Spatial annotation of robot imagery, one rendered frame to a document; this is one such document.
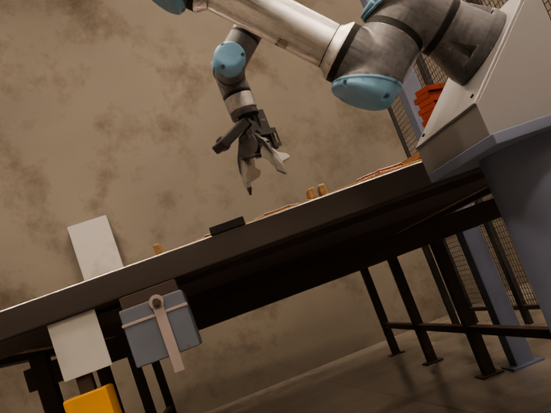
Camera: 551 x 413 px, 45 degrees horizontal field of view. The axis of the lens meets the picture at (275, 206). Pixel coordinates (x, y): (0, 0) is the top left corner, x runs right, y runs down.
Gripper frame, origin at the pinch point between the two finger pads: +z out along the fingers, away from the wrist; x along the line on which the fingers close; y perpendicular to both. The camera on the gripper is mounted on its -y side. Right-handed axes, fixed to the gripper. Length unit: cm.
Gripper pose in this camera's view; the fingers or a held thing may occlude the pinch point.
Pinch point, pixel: (266, 186)
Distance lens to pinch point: 165.2
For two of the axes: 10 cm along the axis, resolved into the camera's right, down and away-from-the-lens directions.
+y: 7.2, -1.8, 6.7
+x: -6.0, 3.3, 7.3
